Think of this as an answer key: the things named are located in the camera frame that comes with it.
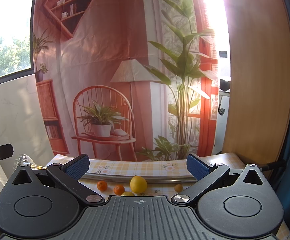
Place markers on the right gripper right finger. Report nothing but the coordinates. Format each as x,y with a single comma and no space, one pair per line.
208,177

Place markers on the far left mandarin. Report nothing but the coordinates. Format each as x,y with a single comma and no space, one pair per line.
102,185

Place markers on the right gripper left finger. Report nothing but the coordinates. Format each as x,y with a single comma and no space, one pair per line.
67,177

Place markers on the mandarin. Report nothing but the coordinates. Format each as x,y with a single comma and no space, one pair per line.
119,189
102,185

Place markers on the greenish yellow lemon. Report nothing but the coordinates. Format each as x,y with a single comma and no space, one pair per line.
127,193

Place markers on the large lemon by pole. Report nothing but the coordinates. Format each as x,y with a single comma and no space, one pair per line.
138,185

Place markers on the wooden headboard panel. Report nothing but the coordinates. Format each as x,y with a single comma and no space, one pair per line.
259,106

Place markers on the telescopic metal pole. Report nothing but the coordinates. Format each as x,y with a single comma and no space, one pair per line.
160,172

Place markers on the small brown longan right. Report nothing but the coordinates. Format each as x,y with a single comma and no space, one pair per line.
178,188

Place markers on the printed room backdrop cloth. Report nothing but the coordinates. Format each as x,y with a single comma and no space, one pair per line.
130,80

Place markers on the black camera on stand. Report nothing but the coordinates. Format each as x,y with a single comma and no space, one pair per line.
224,85

